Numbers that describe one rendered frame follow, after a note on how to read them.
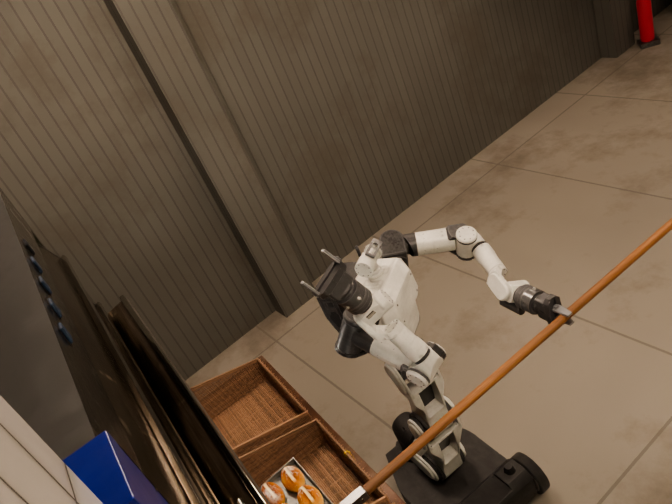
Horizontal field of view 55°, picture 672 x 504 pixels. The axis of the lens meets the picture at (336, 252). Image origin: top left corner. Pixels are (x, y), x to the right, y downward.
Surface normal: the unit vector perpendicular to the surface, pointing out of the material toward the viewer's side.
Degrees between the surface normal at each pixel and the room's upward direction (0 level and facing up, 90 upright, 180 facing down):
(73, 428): 0
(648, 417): 0
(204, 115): 90
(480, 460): 0
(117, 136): 90
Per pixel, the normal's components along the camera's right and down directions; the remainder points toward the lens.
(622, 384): -0.36, -0.78
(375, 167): 0.56, 0.26
